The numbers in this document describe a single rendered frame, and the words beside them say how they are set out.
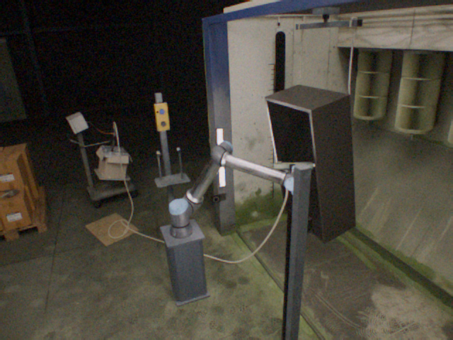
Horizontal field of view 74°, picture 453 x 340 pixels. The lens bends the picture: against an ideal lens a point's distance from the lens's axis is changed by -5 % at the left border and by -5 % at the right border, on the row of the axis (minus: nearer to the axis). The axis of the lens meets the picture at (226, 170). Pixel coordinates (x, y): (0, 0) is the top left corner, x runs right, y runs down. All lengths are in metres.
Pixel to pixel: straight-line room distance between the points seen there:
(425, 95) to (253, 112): 1.56
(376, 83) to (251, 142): 1.39
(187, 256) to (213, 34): 1.93
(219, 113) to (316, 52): 1.23
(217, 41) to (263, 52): 0.48
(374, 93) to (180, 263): 2.50
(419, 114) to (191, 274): 2.41
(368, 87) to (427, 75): 0.64
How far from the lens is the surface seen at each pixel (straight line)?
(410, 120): 3.20
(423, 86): 3.14
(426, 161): 3.51
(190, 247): 2.58
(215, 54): 3.01
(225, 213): 3.51
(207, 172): 2.39
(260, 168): 2.06
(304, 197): 1.25
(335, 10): 2.55
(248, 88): 3.17
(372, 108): 3.56
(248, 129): 3.25
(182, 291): 2.84
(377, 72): 3.50
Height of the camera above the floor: 2.11
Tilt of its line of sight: 23 degrees down
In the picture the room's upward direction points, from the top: 3 degrees counter-clockwise
